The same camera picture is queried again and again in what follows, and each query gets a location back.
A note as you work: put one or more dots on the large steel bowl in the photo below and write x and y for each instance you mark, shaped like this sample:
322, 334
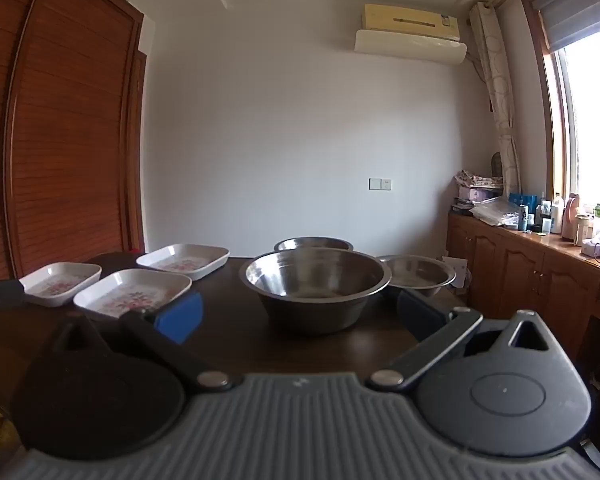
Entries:
315, 285

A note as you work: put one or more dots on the medium steel bowl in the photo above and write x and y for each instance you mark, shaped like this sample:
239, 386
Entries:
420, 272

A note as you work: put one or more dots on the tissue box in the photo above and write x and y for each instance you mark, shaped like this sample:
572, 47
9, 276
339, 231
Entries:
596, 247

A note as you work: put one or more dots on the clear plastic bag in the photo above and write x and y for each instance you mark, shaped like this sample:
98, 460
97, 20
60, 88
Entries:
495, 212

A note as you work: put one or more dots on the brown wooden wardrobe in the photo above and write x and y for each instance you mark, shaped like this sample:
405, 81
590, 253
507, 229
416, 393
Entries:
55, 135

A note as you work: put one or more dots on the white wall switch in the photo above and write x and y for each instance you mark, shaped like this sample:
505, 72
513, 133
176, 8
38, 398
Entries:
380, 184

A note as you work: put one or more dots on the patterned beige curtain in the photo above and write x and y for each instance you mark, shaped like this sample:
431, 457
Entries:
497, 100

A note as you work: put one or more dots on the white paper sheet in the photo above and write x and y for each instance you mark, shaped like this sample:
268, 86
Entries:
455, 270

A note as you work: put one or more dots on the group of toiletry bottles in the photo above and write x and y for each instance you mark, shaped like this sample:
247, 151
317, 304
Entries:
535, 212

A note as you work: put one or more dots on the white air deflector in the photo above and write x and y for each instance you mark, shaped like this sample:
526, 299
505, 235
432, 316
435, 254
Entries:
410, 47

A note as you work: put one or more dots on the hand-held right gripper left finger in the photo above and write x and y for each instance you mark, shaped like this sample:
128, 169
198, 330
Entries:
180, 317

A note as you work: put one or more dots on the pile of newspapers and boxes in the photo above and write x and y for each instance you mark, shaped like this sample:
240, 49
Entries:
475, 187

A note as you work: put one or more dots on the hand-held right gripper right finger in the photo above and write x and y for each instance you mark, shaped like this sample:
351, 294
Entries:
420, 312

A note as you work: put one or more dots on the brown wooden cabinet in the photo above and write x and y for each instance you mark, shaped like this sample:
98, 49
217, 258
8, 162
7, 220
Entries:
525, 275

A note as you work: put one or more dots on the yellowed wall air conditioner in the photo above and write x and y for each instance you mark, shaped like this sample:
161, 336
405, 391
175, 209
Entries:
410, 20

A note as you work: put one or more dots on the white floral plate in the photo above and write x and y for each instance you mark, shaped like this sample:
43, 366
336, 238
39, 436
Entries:
132, 294
182, 260
60, 284

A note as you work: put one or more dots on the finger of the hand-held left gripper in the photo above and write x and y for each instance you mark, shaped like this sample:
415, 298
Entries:
0, 294

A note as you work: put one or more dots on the small steel bowl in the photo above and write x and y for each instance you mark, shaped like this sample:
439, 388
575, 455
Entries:
312, 243

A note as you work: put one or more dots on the wood-framed window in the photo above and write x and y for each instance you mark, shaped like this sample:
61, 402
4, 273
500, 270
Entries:
595, 125

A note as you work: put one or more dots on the pink kettle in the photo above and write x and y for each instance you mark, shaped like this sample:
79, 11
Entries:
572, 215

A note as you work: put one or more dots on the white jug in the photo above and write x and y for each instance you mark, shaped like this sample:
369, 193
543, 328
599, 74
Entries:
582, 230

